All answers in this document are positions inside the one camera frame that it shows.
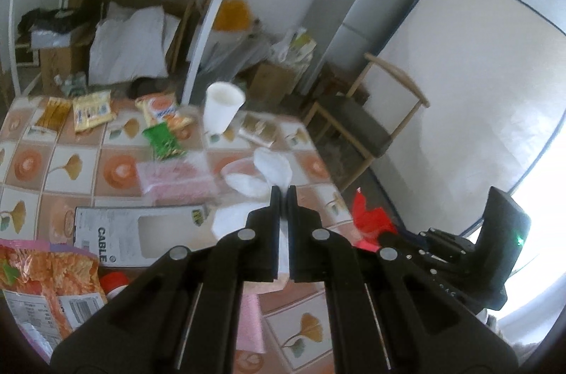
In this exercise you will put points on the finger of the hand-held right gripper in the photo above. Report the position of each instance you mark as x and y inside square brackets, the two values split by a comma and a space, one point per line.
[437, 248]

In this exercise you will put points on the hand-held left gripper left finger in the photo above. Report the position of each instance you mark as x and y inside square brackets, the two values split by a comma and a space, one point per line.
[265, 241]

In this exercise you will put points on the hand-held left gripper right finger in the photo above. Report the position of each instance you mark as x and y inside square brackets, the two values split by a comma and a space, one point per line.
[305, 241]

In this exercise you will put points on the red plastic wrapper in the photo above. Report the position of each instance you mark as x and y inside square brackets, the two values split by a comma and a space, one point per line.
[369, 219]

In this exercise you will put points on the pink plastic packet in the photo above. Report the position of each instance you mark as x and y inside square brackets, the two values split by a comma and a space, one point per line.
[172, 182]

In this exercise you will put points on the grey packaging box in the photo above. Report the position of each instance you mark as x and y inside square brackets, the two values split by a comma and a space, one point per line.
[115, 230]

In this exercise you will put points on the white bottle with red cap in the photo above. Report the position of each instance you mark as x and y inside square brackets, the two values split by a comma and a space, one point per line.
[114, 283]

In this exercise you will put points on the large orange snack bag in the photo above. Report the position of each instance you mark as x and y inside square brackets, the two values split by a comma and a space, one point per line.
[48, 272]

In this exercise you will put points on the flat pale packet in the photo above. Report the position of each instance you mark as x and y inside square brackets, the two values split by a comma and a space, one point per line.
[258, 128]

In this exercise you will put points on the wooden chair with dark seat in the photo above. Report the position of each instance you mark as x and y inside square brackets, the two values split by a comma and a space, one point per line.
[353, 122]

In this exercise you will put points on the white paper cup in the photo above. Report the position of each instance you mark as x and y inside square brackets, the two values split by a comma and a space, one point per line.
[221, 109]

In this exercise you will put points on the green snack packet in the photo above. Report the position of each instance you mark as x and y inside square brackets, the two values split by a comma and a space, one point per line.
[163, 140]

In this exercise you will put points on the white mattress with blue edge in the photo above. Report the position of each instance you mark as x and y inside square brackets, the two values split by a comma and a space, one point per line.
[477, 91]

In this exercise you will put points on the small dark wooden stool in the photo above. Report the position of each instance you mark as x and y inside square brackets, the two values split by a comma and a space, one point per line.
[336, 84]

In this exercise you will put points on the brown cardboard box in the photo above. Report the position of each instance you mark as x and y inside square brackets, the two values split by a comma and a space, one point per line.
[272, 80]
[62, 60]

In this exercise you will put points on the orange snack packet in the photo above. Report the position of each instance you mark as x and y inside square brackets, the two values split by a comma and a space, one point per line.
[161, 109]

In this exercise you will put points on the yellow snack packet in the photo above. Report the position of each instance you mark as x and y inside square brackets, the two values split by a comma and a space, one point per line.
[90, 111]

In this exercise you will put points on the yellow plastic bag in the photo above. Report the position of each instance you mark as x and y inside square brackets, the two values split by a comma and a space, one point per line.
[232, 14]

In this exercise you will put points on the large white sack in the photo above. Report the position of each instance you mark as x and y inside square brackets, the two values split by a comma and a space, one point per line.
[128, 47]

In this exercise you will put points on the grey refrigerator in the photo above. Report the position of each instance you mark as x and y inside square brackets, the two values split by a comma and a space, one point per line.
[362, 3]

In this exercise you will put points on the golden brown sachet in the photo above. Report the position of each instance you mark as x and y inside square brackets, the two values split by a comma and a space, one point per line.
[53, 113]

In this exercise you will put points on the dark cloth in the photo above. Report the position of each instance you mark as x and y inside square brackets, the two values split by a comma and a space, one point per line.
[44, 18]

